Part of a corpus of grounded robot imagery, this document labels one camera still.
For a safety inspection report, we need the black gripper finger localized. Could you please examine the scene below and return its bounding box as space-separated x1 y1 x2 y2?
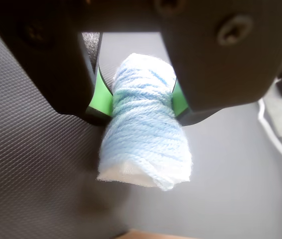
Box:
155 0 282 127
0 0 114 126

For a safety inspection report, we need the light blue yarn block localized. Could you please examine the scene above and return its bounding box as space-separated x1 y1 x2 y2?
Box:
95 51 194 192

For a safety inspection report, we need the open cardboard box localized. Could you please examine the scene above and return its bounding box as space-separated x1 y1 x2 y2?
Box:
115 228 190 239

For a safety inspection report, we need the thick white curved cable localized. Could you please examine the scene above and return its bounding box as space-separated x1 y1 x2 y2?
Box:
257 97 282 164

